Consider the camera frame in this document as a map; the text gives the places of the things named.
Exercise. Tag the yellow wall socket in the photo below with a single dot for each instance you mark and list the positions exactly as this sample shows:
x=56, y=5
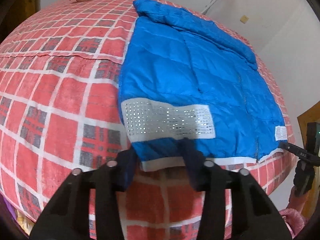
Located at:
x=244, y=19

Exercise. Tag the pink sleeved forearm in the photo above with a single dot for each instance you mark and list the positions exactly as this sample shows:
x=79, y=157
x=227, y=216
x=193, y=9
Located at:
x=292, y=214

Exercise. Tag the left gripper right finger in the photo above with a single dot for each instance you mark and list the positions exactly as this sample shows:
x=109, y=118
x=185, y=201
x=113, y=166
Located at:
x=254, y=216

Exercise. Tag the blue puffer jacket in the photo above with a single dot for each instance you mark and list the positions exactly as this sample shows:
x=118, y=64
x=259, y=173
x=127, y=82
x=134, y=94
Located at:
x=185, y=78

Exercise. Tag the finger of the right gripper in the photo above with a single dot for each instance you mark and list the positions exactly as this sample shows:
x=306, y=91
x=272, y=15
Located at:
x=296, y=151

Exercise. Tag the red plaid bed cover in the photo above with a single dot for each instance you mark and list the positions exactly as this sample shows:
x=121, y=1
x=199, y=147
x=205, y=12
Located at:
x=59, y=84

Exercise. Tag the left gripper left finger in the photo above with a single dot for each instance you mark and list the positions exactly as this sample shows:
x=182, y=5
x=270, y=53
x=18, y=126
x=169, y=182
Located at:
x=66, y=215

